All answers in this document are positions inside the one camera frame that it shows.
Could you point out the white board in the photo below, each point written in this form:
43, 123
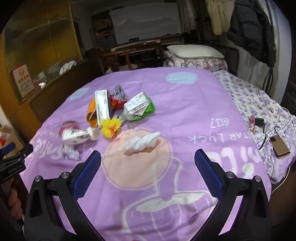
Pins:
145, 23

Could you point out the white cloth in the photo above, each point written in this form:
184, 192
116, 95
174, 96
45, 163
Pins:
67, 66

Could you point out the white pillow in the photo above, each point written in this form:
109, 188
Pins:
194, 51

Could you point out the blue crate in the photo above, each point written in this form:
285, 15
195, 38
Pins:
106, 42

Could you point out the printed paper cup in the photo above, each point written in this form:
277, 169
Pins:
76, 136

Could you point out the brown cardboard box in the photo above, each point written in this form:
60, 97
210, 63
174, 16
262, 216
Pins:
279, 146
9, 136

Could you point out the black jacket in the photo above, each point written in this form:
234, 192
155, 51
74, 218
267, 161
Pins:
249, 27

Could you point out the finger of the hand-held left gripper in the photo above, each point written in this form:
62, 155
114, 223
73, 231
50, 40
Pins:
16, 162
8, 148

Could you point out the beige coat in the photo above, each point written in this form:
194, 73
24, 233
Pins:
219, 16

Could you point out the folded floral quilt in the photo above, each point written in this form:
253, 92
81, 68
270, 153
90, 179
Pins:
196, 63

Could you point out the twisted white tissue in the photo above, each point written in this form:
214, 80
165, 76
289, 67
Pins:
141, 142

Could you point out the orange cardboard box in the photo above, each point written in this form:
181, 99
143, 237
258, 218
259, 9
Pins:
91, 111

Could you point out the red white box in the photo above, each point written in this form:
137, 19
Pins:
23, 81

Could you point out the purple printed blanket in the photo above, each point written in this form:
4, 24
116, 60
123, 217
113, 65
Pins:
185, 111

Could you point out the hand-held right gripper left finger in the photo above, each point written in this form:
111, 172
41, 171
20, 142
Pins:
89, 171

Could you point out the purple floral bed sheet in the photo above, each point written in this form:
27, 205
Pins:
245, 97

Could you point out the black metal headboard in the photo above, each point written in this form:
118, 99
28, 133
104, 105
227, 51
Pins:
233, 60

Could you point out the silver red snack wrapper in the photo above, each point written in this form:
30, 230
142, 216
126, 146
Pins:
118, 93

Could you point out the black charger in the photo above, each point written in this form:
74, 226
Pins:
260, 122

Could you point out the wooden glass cabinet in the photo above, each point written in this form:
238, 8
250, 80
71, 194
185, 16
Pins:
41, 41

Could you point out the pink wrapper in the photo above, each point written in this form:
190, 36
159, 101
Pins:
69, 124

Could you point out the white cardboard box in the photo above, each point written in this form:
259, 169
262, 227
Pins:
102, 106

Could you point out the dark wooden chair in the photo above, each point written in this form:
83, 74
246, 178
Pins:
113, 58

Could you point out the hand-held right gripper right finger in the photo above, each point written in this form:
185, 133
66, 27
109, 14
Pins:
205, 171

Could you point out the green white plastic packet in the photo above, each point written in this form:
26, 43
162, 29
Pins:
149, 110

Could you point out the white milk carton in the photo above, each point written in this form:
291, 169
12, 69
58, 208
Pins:
136, 105

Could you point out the person's left hand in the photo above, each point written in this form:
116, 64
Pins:
15, 201

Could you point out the yellow plastic flower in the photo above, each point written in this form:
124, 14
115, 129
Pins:
111, 127

